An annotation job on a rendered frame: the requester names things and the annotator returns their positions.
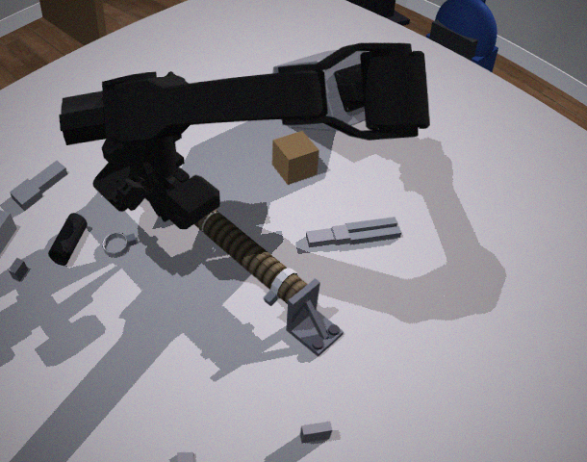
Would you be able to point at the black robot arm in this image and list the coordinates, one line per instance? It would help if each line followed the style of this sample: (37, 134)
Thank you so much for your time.
(141, 109)

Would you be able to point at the brown cube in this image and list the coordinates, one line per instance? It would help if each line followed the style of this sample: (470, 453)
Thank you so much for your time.
(295, 157)

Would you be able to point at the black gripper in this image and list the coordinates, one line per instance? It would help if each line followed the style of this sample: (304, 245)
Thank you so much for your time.
(189, 200)

